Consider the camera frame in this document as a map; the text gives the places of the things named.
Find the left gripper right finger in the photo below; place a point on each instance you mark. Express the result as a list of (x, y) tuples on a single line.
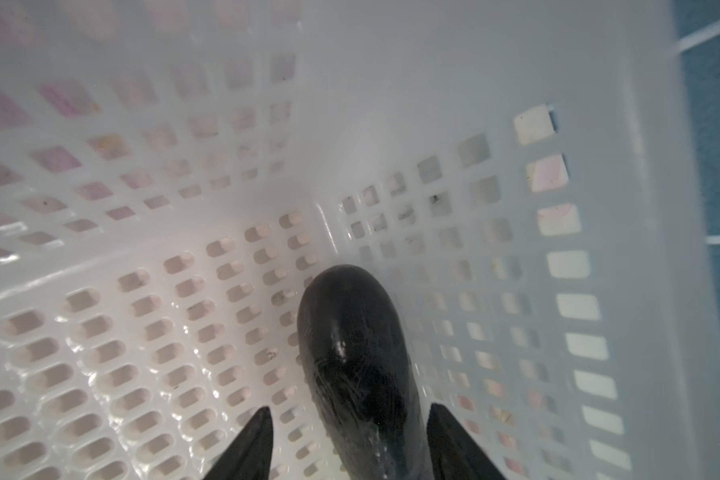
[(454, 453)]

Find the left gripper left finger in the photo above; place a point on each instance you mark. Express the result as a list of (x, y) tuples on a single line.
[(249, 455)]

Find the dark toy eggplant green stem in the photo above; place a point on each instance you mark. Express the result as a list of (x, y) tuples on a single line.
[(360, 377)]

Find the white plastic perforated basket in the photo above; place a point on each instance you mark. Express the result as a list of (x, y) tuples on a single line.
[(518, 175)]

